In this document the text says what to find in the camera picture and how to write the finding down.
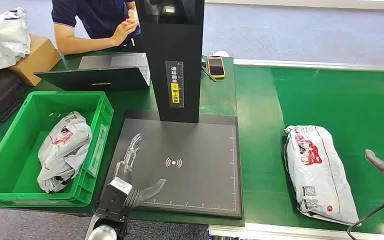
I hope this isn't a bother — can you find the white plastic bag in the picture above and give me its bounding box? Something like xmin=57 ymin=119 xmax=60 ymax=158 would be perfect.
xmin=0 ymin=7 xmax=31 ymax=76

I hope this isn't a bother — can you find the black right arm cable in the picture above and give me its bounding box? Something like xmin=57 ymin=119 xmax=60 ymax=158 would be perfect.
xmin=346 ymin=192 xmax=384 ymax=240

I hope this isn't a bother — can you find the dark open laptop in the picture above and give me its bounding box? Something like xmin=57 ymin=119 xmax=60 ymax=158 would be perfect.
xmin=34 ymin=52 xmax=151 ymax=93

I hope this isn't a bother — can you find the green plastic crate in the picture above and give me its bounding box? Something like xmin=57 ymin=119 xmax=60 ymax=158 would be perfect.
xmin=0 ymin=91 xmax=115 ymax=208

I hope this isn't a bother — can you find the black inbound scanning machine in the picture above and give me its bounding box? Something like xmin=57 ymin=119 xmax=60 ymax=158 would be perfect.
xmin=99 ymin=0 xmax=244 ymax=220

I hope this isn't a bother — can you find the crumpled grey courier bag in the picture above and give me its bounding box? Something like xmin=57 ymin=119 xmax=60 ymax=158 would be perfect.
xmin=36 ymin=111 xmax=94 ymax=194

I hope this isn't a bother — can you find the grey courier bag red stripe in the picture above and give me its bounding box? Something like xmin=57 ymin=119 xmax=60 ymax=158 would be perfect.
xmin=284 ymin=125 xmax=360 ymax=227

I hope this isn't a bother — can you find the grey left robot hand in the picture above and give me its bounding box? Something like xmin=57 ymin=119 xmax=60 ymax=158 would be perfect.
xmin=114 ymin=133 xmax=167 ymax=209

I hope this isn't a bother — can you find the person's left hand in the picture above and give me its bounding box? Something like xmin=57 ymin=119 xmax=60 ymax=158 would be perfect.
xmin=127 ymin=9 xmax=140 ymax=27

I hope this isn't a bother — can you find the green conveyor belt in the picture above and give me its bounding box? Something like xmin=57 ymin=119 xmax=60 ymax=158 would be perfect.
xmin=233 ymin=58 xmax=384 ymax=240

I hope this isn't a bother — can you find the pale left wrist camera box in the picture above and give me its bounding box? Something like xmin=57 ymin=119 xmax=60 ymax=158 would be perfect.
xmin=95 ymin=177 xmax=134 ymax=222

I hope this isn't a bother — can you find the person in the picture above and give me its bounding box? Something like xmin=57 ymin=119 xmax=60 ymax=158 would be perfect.
xmin=51 ymin=0 xmax=143 ymax=56

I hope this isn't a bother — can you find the small white device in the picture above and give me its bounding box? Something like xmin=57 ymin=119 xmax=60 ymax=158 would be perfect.
xmin=208 ymin=50 xmax=231 ymax=59

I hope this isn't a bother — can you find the phone with yellow case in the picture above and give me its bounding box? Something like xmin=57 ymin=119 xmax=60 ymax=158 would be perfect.
xmin=206 ymin=55 xmax=226 ymax=79

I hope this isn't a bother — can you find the person's right hand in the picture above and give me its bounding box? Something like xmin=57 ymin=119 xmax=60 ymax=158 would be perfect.
xmin=110 ymin=19 xmax=139 ymax=47

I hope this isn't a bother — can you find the black pen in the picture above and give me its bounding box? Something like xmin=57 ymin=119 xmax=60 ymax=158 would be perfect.
xmin=201 ymin=64 xmax=217 ymax=83

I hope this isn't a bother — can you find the brown cardboard box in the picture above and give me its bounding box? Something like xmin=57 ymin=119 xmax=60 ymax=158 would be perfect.
xmin=8 ymin=34 xmax=62 ymax=87

